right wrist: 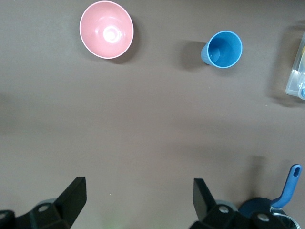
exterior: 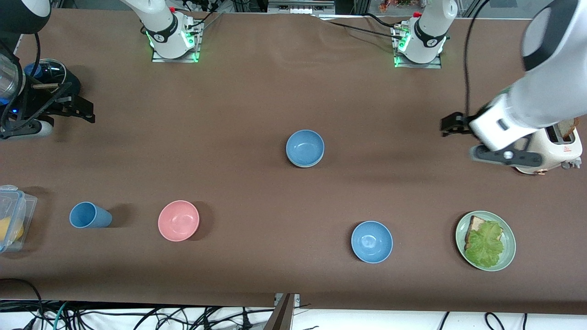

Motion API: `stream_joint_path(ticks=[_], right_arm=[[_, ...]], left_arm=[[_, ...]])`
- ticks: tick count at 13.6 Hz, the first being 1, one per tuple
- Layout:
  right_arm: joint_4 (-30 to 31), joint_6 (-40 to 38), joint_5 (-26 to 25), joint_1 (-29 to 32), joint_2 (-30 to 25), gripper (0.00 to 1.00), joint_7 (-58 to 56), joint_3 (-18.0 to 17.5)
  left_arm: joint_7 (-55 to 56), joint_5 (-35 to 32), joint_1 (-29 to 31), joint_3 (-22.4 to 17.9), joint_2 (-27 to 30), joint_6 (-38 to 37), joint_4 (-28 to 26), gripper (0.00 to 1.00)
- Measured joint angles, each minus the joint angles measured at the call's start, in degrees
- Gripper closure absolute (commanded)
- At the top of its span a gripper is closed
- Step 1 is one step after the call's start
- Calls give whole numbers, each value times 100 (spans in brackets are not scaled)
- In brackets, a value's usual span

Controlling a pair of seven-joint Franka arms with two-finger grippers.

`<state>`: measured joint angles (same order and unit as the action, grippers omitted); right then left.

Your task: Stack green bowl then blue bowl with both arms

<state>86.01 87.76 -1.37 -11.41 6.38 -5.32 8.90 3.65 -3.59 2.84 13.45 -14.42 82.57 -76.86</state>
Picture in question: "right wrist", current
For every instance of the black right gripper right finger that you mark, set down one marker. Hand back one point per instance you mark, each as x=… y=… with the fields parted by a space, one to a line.
x=209 y=212

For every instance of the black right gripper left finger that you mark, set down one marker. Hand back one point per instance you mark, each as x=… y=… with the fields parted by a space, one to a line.
x=64 y=207

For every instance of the pink bowl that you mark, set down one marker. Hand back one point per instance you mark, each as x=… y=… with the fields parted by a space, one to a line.
x=106 y=29

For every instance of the glass lid blue knob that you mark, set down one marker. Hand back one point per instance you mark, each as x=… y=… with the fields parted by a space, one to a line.
x=289 y=223

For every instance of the clear plastic container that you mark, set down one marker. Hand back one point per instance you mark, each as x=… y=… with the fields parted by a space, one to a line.
x=296 y=76

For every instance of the blue cup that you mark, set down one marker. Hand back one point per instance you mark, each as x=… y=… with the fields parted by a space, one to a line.
x=224 y=48

